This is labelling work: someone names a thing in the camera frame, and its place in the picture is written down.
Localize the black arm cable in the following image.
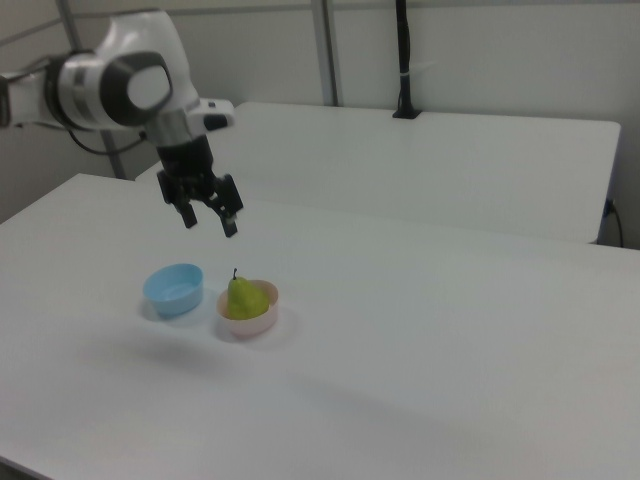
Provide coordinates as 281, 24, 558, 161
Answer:
67, 127, 151, 155

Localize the blue plastic bowl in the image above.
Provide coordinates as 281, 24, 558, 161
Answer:
142, 262, 206, 320

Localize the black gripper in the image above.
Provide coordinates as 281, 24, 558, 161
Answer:
155, 134, 246, 238

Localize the black cable at table edge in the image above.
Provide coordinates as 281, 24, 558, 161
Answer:
606, 198, 625, 247

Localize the pink plastic bowl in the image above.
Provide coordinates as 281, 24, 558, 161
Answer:
215, 278, 281, 342

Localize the black camera pole with clamp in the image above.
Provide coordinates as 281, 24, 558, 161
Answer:
391, 0, 424, 121

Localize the green pear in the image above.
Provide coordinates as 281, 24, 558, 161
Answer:
226, 267, 272, 322

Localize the grey partition frame post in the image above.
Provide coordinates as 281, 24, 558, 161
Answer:
310, 0, 342, 107

